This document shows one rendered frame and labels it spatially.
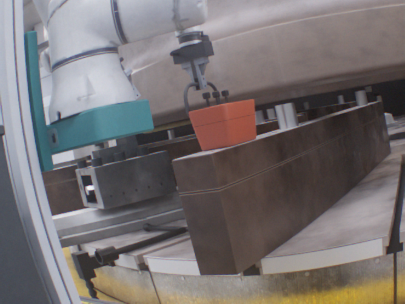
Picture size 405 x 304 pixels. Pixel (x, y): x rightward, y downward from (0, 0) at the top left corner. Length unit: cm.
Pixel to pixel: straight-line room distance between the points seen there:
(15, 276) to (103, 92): 40
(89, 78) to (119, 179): 174
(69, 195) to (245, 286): 222
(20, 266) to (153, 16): 53
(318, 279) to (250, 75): 99
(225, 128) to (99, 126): 76
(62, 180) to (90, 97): 289
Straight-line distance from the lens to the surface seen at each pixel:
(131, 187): 268
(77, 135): 94
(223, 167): 153
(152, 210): 282
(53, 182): 381
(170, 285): 208
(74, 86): 95
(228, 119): 160
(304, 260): 166
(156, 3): 95
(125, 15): 95
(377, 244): 159
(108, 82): 95
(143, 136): 738
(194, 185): 155
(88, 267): 229
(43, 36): 506
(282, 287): 176
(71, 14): 98
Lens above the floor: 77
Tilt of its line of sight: 2 degrees down
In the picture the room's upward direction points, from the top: 12 degrees counter-clockwise
